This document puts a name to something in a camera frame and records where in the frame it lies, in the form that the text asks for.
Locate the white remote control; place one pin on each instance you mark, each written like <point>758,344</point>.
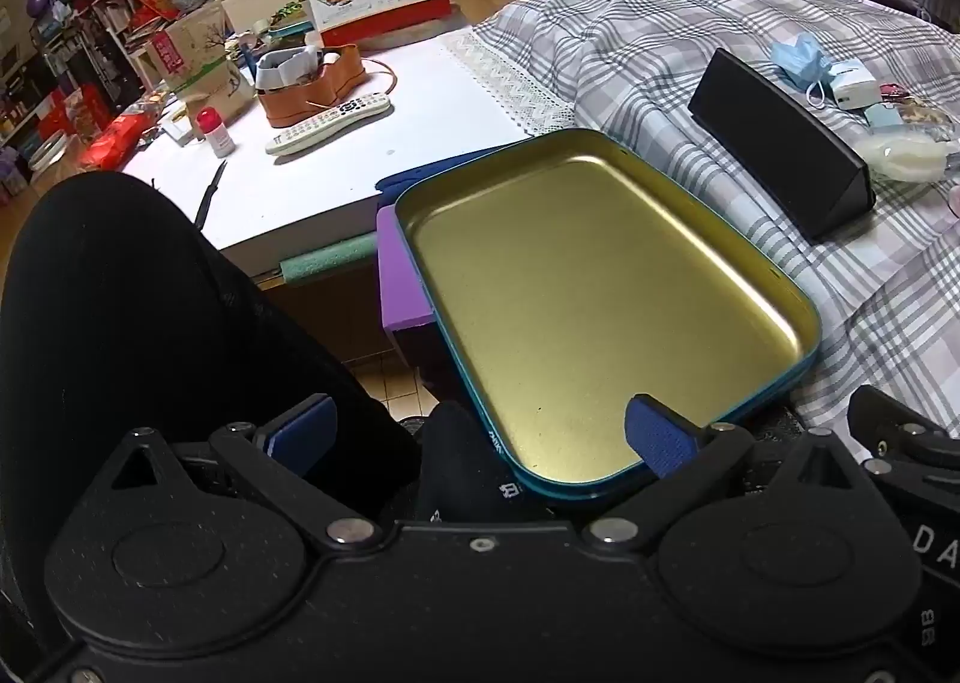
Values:
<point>322,124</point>

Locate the cluttered storage shelf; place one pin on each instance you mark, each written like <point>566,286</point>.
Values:
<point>82,45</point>

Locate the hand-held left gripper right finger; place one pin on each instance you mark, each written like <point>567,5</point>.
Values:
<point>660,439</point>

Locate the light blue face mask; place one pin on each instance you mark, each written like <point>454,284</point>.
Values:
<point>802,60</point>

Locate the grey plaid blanket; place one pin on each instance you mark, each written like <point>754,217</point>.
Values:
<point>645,38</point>

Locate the cardboard box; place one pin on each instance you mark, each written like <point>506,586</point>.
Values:
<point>195,53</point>

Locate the red snack packet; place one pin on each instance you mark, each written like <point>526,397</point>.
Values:
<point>112,143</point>

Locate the person's foot black sock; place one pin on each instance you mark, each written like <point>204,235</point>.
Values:
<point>457,465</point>

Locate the gold tin tray teal rim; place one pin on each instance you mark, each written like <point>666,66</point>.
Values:
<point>585,293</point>

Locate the purple foam block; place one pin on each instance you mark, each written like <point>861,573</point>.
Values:
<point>401,278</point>

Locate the white bottle red cap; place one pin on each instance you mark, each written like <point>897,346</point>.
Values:
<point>216,139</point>

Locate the white tissue pack blue print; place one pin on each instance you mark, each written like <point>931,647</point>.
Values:
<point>851,83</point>

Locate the black pen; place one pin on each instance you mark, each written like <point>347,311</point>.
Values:
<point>210,195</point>

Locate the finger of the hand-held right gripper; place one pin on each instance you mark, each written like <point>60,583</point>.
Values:
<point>896,428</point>

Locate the green foam edge guard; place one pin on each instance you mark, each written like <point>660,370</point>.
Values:
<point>330,259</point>

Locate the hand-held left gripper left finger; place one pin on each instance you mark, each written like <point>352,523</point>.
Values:
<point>300,432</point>

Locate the brown leather organizer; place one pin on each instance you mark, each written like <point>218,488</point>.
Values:
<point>315,101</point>

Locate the black wedge speaker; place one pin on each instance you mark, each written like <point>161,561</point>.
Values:
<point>780,135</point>

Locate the clear bag white contents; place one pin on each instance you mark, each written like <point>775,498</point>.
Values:
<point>904,158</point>

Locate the dark blue sheet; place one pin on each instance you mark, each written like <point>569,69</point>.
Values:
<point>420,176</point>

